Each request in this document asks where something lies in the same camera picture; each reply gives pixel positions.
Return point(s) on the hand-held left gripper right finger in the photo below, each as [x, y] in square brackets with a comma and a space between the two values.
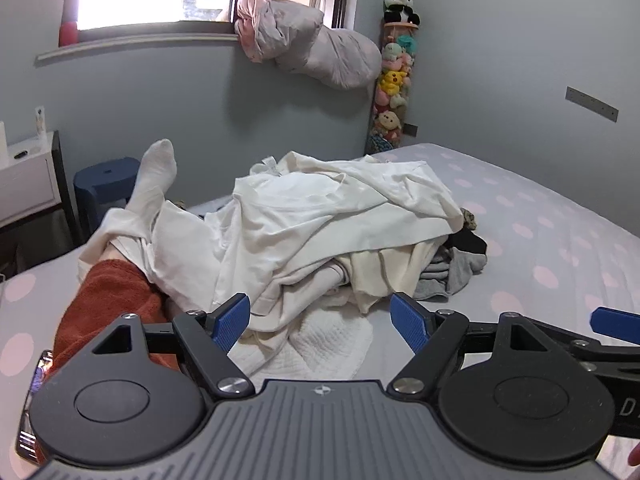
[410, 322]

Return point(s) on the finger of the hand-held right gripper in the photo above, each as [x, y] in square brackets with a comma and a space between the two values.
[612, 324]

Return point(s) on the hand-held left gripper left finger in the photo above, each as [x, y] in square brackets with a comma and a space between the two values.
[231, 325]

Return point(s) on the white T-shirt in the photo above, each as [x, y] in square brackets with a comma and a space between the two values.
[210, 250]

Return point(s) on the person's right hand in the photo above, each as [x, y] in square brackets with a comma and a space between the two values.
[636, 456]

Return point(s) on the cream garment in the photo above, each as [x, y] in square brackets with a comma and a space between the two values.
[380, 270]

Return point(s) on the grey garment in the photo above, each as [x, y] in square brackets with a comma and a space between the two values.
[455, 275]

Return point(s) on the white quilted cloth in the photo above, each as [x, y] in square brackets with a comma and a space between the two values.
[320, 347]

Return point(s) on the taupe garment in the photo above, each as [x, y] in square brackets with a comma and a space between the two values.
[320, 282]

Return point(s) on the black garment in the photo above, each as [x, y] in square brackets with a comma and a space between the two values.
[470, 244]

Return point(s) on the leopard print cloth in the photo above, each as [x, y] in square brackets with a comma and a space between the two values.
[468, 218]

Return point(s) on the person's rust fleece trousers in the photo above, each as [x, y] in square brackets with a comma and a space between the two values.
[110, 300]

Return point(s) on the person's white socked foot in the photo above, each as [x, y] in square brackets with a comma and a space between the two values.
[152, 175]

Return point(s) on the blue plastic stool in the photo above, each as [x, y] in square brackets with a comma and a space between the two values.
[100, 180]

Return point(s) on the smartphone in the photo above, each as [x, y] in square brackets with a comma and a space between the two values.
[32, 410]

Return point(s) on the clear tube of plush toys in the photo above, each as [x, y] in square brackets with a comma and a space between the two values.
[392, 82]

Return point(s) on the white nightstand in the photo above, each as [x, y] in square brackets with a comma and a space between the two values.
[25, 185]

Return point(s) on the small white bottle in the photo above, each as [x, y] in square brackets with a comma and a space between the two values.
[39, 122]

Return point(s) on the pale pink bedding bundle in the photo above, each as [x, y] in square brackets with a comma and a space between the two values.
[325, 45]

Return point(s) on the panda plush toy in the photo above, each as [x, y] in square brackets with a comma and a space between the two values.
[400, 7]

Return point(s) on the grey wall strip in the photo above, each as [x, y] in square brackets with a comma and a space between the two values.
[592, 104]

